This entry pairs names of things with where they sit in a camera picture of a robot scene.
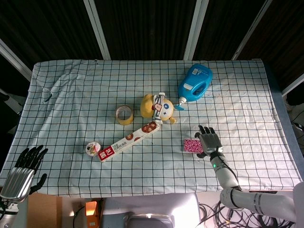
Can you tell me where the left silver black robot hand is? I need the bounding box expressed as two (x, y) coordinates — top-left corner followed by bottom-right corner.
(0, 144), (49, 203)

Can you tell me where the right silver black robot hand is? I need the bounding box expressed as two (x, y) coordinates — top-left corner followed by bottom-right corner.
(194, 125), (224, 159)

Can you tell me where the pink patterned small packet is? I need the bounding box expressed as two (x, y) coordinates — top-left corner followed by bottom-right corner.
(183, 139), (204, 154)

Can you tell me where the blue detergent pump bottle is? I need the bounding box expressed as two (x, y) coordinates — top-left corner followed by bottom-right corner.
(174, 63), (214, 111)

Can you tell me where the yellow plush toy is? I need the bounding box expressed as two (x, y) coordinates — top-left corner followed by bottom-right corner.
(140, 92), (178, 125)

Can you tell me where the orange box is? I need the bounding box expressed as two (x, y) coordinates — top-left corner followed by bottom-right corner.
(85, 200), (101, 228)

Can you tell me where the long white baking paper box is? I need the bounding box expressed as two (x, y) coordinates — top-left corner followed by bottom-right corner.
(97, 121), (161, 163)

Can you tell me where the small round pink container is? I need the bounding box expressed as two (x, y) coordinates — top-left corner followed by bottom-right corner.
(85, 141), (104, 158)

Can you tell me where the yellow packing tape roll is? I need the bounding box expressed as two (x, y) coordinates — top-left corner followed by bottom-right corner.
(115, 104), (134, 126)

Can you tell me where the grey robot torso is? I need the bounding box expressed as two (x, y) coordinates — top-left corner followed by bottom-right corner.
(101, 192), (200, 228)

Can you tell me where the white black checked tablecloth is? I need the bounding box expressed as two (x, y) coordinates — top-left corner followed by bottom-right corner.
(0, 58), (304, 199)

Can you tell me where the black cable bundle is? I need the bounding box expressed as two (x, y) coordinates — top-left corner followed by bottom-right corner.
(199, 201), (296, 228)

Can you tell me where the white aluminium frame post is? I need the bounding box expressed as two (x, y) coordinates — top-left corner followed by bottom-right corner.
(83, 0), (112, 60)
(0, 38), (33, 82)
(231, 0), (274, 60)
(281, 73), (304, 97)
(183, 0), (204, 60)

